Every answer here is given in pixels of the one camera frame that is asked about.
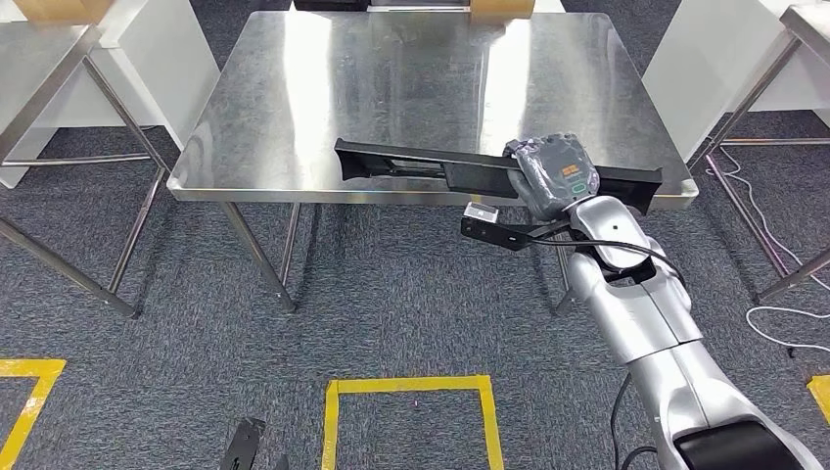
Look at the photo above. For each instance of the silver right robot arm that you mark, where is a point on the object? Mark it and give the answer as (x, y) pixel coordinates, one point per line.
(642, 318)

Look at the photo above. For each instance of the brown cardboard box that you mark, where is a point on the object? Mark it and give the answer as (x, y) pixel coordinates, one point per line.
(502, 10)
(65, 10)

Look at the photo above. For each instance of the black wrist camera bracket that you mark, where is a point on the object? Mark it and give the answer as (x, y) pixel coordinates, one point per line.
(243, 447)
(499, 235)

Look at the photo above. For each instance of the black left wrist camera bracket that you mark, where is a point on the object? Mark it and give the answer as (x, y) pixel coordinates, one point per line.
(243, 447)

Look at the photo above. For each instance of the long black plastic part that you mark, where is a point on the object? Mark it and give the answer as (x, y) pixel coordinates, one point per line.
(480, 178)

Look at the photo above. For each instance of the yellow floor tape square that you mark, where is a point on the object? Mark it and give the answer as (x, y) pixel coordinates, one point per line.
(820, 396)
(402, 385)
(32, 367)

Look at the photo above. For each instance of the black right wrist camera bracket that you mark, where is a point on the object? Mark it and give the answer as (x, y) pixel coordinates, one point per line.
(499, 235)

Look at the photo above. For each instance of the black box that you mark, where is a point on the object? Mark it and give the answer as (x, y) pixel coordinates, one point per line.
(331, 5)

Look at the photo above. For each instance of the stainless steel workbench table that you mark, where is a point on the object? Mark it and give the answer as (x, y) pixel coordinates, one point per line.
(32, 71)
(814, 32)
(389, 97)

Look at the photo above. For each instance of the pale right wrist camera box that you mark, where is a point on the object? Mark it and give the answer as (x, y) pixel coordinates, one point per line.
(482, 213)

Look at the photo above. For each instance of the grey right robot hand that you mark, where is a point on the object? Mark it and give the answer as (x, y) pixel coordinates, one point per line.
(554, 178)

